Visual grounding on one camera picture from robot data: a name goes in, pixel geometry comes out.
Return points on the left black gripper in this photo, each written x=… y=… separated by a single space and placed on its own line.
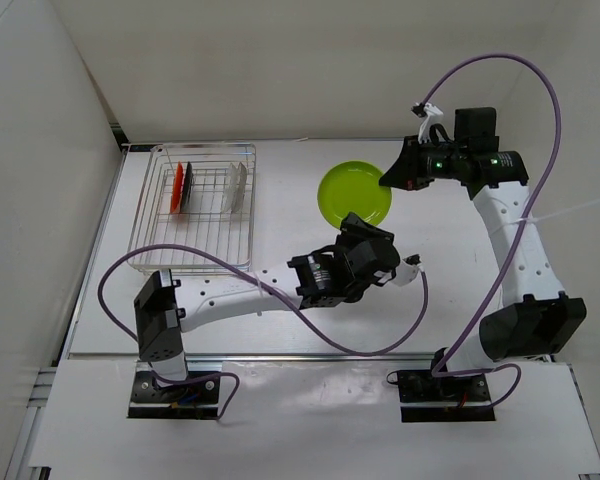
x=354 y=228

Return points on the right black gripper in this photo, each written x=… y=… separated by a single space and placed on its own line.
x=402 y=173

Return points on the green plate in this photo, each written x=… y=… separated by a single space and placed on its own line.
x=353 y=187

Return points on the orange plate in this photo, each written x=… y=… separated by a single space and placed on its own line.
x=177 y=189

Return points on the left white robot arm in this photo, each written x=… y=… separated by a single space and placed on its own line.
x=165 y=308

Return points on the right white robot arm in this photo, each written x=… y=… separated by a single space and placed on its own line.
x=537 y=316

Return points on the clear glass plate left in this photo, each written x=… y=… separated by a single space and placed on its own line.
x=231 y=189

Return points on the white zip tie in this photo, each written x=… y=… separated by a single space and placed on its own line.
x=534 y=220

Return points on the black plate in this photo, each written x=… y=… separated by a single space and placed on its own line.
x=188 y=183

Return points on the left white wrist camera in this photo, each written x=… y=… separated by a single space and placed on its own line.
x=407 y=271

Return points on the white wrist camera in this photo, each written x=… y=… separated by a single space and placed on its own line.
x=407 y=271
x=429 y=115

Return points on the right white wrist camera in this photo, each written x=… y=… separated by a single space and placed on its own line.
x=429 y=115

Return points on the metal wire dish rack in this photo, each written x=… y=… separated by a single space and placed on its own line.
x=227 y=236

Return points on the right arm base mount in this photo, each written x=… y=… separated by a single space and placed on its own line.
x=426 y=399

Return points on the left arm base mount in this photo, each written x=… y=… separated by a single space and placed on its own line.
x=149 y=399

